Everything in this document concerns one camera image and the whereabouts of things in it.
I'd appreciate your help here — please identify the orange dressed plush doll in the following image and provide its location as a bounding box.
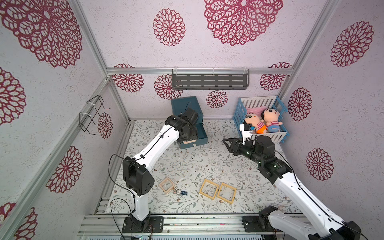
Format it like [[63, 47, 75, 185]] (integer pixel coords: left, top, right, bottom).
[[245, 114, 268, 134]]

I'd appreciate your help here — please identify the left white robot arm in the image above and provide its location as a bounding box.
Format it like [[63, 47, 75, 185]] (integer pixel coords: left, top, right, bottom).
[[108, 108, 199, 235]]

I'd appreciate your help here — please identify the grey wall shelf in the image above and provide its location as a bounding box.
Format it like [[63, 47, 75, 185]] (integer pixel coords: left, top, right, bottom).
[[171, 70, 250, 90]]

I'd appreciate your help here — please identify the blue dressed plush doll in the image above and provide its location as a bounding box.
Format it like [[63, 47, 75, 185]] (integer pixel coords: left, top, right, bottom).
[[261, 108, 283, 133]]

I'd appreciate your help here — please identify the small wooden brooch box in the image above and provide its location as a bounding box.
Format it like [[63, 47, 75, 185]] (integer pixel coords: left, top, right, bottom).
[[159, 177, 175, 194], [183, 140, 196, 145]]

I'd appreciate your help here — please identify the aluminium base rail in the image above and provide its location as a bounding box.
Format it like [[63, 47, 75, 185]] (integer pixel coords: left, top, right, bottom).
[[77, 196, 331, 240]]

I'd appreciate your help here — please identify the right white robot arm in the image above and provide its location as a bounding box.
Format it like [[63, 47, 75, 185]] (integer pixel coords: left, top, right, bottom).
[[223, 136, 363, 240]]

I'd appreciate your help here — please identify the blue white toy crib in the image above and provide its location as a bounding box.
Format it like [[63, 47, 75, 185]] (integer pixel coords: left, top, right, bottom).
[[233, 95, 291, 147]]

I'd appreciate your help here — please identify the teal three-drawer cabinet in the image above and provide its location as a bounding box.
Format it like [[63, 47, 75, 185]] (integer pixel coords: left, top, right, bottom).
[[171, 96, 208, 150]]

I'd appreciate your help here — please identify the large yellow wooden brooch box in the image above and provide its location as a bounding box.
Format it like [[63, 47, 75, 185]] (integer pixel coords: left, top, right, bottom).
[[199, 179, 219, 200]]

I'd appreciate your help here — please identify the black wire wall rack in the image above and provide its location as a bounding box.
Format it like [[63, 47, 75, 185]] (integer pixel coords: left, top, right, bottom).
[[79, 95, 111, 135]]

